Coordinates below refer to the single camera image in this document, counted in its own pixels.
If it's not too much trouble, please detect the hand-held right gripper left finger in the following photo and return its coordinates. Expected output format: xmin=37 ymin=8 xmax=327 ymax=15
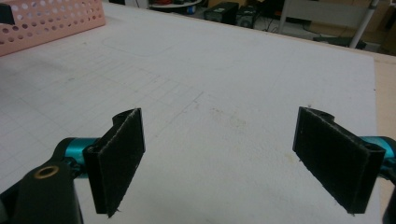
xmin=82 ymin=107 xmax=147 ymax=218

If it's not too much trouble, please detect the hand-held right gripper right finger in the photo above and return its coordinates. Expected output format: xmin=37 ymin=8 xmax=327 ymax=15
xmin=292 ymin=105 xmax=387 ymax=215

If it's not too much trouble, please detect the pink plastic basket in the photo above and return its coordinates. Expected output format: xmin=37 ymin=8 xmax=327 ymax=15
xmin=0 ymin=0 xmax=106 ymax=58

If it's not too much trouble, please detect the white grid mat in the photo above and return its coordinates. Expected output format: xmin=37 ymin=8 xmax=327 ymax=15
xmin=0 ymin=2 xmax=382 ymax=224

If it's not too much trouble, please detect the white metal stand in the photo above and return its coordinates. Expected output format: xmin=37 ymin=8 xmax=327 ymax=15
xmin=277 ymin=0 xmax=381 ymax=49

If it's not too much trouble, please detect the round white table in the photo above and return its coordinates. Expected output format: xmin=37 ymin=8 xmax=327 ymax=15
xmin=148 ymin=0 xmax=204 ymax=15

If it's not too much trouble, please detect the black computer tower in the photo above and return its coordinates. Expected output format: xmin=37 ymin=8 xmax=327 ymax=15
xmin=204 ymin=1 xmax=240 ymax=26
xmin=235 ymin=5 xmax=258 ymax=30

